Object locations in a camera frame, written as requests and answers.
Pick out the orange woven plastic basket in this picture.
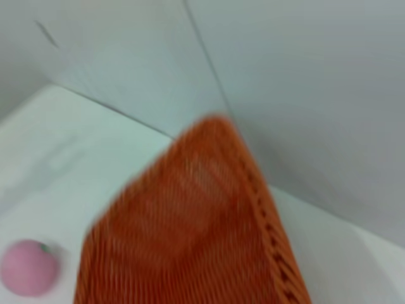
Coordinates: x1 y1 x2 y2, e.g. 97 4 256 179
73 114 313 304

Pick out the pink toy peach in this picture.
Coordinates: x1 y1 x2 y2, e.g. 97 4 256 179
0 239 61 298

